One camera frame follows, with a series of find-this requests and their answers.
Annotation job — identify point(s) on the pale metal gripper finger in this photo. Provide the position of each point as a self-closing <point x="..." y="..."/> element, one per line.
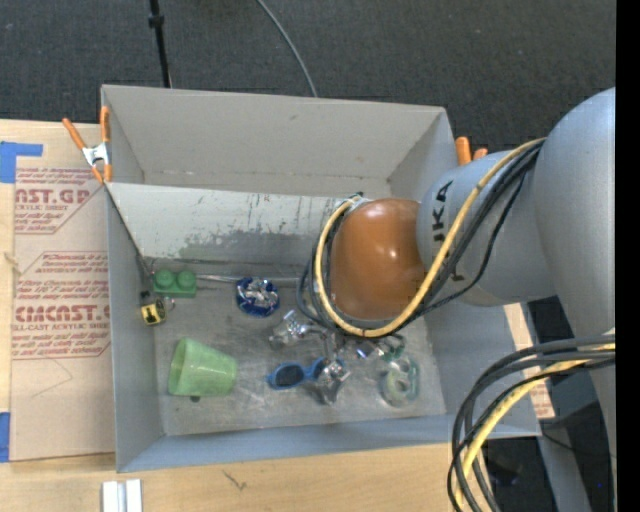
<point x="331" y="380"/>
<point x="292" y="330"/>

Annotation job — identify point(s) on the blue sunglasses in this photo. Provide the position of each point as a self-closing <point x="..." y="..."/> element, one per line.
<point x="290" y="376"/>

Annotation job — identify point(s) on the pale green cup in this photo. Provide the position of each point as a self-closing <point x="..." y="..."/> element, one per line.
<point x="200" y="369"/>

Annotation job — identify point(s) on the green toy brick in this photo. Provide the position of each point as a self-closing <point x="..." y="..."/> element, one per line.
<point x="174" y="283"/>

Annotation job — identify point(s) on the yellow and black small box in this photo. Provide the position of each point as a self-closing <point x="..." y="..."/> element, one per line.
<point x="152" y="313"/>

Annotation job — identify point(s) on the grey metal bin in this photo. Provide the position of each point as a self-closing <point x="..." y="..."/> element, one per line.
<point x="260" y="150"/>

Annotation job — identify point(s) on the brown cardboard board, red print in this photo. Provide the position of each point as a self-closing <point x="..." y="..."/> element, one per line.
<point x="60" y="380"/>

